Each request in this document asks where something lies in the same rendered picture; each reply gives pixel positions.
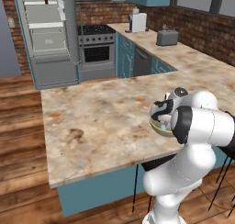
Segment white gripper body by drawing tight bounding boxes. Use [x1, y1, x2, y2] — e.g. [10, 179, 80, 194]
[149, 99, 175, 124]

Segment bowl with ice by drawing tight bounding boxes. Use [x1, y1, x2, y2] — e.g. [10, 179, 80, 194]
[149, 115, 177, 139]

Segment teal counter base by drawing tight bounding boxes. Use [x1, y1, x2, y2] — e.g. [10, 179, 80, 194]
[56, 146, 229, 218]

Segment grey fridge door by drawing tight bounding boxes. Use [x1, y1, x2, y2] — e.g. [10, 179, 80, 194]
[55, 0, 82, 82]

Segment grey fridge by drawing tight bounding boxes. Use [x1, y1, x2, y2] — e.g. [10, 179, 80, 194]
[12, 0, 81, 91]

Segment dark grey dishwasher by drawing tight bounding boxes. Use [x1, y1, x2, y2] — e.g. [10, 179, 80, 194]
[132, 45, 153, 78]

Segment black bar stool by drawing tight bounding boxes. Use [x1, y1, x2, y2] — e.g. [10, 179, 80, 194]
[131, 153, 185, 215]
[207, 110, 235, 218]

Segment teal base cupboards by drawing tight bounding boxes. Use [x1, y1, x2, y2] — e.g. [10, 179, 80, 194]
[115, 31, 178, 80]

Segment grey toaster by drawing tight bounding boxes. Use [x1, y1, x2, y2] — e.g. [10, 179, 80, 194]
[155, 23, 180, 48]

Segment steel stove with oven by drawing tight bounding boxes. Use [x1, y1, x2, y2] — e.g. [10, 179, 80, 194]
[76, 24, 118, 82]

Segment white coffee machine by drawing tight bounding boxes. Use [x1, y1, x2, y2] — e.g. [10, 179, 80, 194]
[124, 6, 150, 34]

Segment white wall switch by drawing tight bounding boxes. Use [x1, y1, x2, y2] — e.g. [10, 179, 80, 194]
[7, 17, 16, 29]

